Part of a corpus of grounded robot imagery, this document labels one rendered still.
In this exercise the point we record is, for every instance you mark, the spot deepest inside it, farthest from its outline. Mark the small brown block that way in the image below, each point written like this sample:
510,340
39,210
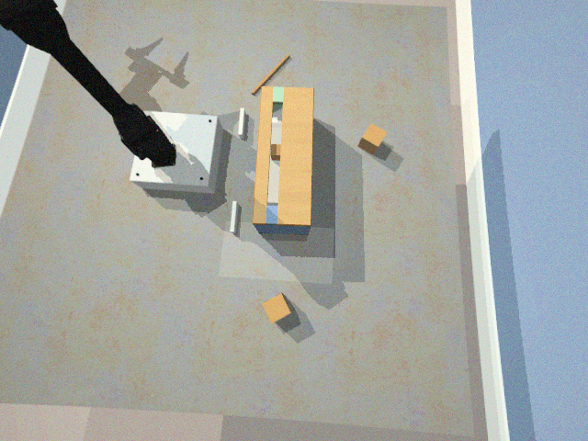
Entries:
275,152

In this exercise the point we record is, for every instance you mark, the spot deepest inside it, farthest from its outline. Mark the tan wooden stick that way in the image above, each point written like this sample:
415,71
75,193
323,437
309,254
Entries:
277,67

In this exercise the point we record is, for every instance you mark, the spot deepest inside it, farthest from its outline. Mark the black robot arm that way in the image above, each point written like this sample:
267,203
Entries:
39,24

